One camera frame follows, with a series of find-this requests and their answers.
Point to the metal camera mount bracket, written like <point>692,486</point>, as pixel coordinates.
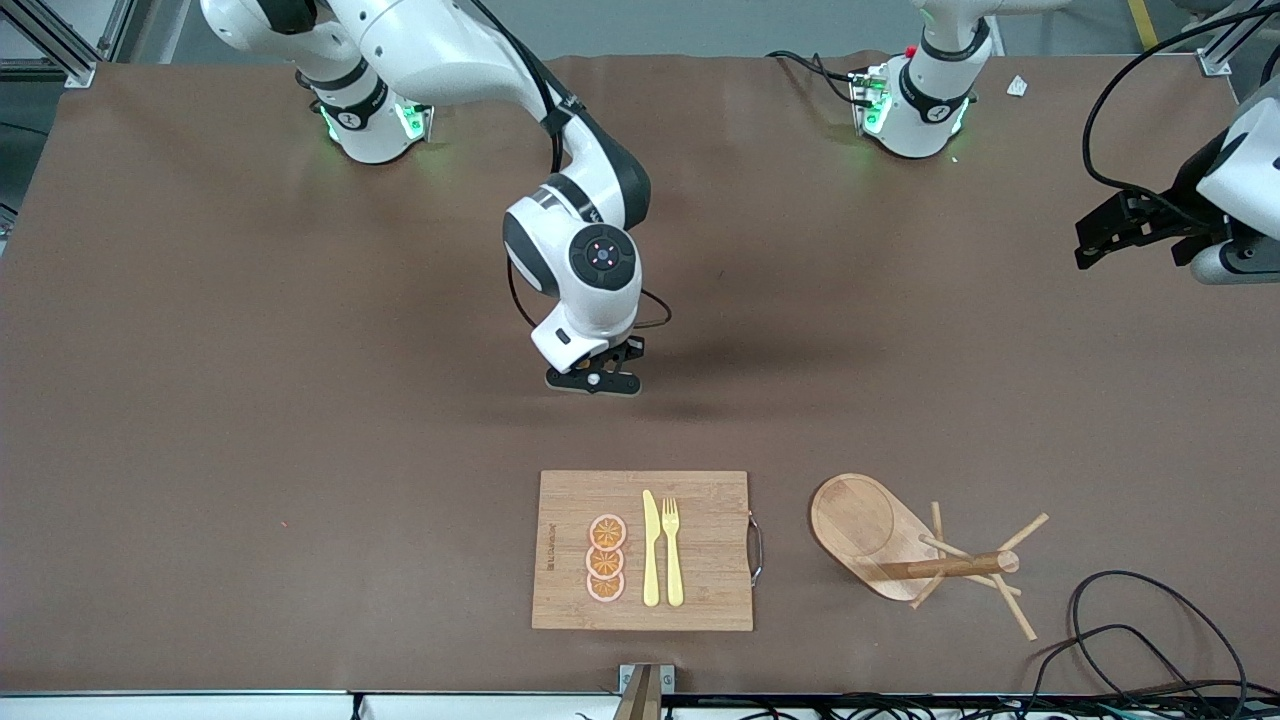
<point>645,690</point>

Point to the wooden mug tree stand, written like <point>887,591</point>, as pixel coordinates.
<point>850,520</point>

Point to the yellow plastic knife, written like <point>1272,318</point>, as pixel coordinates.
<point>651,550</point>

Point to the bamboo cutting board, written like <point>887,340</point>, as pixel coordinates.
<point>700,550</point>

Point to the toy orange slice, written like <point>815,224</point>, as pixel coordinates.
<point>604,563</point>
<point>607,532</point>

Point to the table cover mat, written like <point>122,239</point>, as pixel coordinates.
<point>300,450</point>

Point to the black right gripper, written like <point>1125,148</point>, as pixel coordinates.
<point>626,351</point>

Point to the yellow plastic fork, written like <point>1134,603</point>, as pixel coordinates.
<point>673,560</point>

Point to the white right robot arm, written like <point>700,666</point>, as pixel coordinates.
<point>590,260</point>

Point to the aluminium frame profile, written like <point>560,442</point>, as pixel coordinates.
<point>1215,60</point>
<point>70,55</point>

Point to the small white paper scrap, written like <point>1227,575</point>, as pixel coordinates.
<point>1017,86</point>

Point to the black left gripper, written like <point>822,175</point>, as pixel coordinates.
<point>1183,203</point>

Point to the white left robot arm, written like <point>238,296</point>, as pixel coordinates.
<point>925,95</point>

